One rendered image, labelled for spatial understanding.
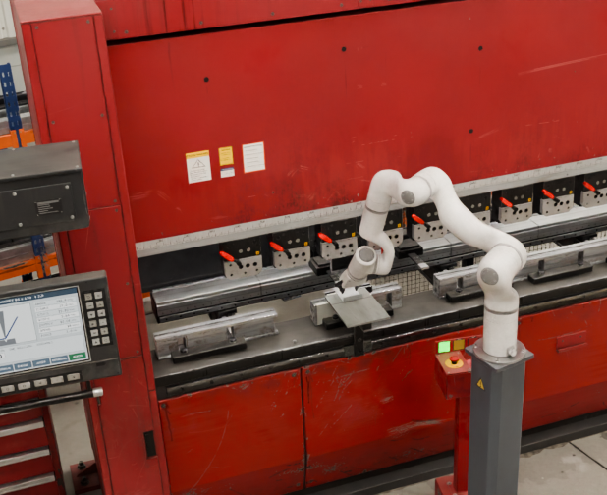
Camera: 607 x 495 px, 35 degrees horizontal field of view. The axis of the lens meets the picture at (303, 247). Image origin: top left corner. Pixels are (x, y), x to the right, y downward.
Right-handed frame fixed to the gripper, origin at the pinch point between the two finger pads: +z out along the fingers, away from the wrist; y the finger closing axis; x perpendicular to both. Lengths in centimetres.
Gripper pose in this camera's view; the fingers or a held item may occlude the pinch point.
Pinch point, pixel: (349, 287)
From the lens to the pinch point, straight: 392.1
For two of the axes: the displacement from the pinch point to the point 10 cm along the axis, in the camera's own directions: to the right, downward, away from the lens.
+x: 2.8, 8.8, -3.7
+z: -1.7, 4.3, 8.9
